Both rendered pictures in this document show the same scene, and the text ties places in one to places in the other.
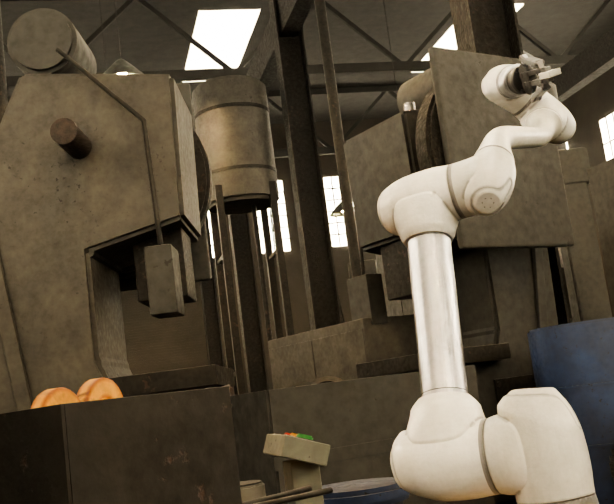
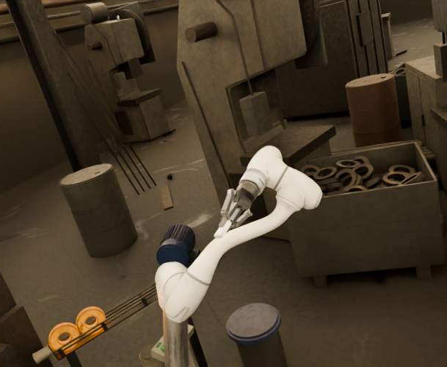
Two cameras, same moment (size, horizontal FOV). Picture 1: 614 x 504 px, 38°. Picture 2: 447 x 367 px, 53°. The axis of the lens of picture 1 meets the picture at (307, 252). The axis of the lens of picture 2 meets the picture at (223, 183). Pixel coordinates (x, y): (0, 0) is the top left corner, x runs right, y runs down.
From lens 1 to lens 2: 2.46 m
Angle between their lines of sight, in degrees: 55
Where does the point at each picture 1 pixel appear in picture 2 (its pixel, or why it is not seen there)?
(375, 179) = not seen: outside the picture
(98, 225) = (228, 75)
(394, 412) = (367, 212)
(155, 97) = not seen: outside the picture
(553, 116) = (287, 204)
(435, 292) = (166, 344)
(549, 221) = not seen: outside the picture
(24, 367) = (213, 143)
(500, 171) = (177, 305)
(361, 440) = (343, 226)
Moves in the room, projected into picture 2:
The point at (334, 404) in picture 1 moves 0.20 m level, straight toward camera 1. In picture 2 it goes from (325, 209) to (309, 222)
